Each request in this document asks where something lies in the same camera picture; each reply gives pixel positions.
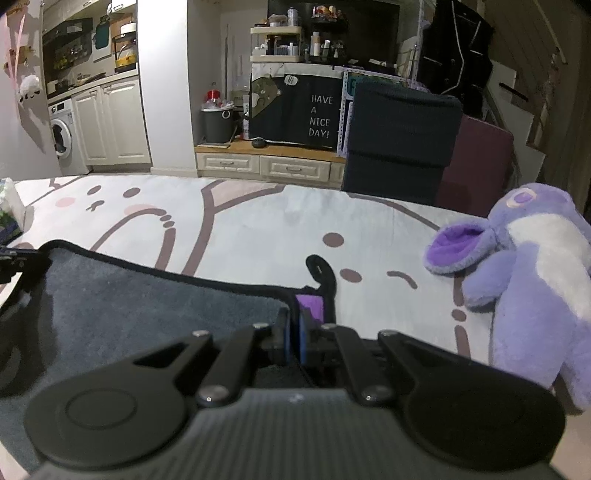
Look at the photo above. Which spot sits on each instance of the grey trash bin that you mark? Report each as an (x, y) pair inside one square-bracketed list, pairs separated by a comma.
[(218, 127)]

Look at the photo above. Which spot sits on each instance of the cream shelf organizer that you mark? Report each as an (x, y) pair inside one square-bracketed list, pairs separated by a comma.
[(276, 44)]

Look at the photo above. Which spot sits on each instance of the white washing machine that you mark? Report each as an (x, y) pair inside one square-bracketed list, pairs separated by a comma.
[(62, 131)]

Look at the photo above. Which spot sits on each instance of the dark printed cloth cover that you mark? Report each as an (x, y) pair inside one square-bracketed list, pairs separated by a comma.
[(295, 110)]

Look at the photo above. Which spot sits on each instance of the white kitchen cabinet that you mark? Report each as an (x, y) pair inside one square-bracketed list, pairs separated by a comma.
[(113, 124)]

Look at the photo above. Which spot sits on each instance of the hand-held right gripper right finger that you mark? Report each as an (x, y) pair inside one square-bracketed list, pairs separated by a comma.
[(305, 344)]

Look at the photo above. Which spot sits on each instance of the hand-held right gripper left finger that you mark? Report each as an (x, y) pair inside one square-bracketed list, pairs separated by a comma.
[(286, 344)]

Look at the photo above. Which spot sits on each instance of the grey towel with black edge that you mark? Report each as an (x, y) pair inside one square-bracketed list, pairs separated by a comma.
[(115, 300)]

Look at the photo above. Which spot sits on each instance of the small black round object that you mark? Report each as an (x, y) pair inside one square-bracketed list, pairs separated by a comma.
[(259, 142)]

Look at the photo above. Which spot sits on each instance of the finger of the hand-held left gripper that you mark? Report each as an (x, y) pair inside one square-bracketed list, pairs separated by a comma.
[(10, 264)]

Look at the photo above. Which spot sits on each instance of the dark blue chair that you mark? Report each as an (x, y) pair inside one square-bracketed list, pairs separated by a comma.
[(399, 138)]

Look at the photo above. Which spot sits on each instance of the black hanging jacket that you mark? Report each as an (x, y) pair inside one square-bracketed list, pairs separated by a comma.
[(457, 50)]

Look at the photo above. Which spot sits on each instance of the glass kettle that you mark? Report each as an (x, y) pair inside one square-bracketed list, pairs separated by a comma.
[(125, 48)]

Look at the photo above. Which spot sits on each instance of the purple plush toy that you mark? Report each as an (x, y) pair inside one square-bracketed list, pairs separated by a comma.
[(531, 277)]

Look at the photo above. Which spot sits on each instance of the tissue pack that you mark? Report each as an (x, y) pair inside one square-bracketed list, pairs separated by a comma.
[(11, 207)]

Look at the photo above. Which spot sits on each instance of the maroon cushion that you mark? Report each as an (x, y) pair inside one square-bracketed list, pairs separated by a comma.
[(482, 166)]

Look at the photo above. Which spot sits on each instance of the red topped container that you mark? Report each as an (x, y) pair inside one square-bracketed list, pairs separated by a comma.
[(213, 98)]

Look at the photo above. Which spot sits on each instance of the cream drawer cabinet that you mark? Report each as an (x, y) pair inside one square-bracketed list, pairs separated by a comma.
[(272, 166)]

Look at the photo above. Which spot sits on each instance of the white plush wall toy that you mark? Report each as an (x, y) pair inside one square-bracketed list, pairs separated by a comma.
[(30, 87)]

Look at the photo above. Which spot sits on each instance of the white board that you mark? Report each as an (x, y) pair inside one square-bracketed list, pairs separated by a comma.
[(519, 115)]

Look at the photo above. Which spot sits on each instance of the white rabbit print blanket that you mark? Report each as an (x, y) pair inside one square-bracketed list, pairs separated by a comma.
[(240, 217)]

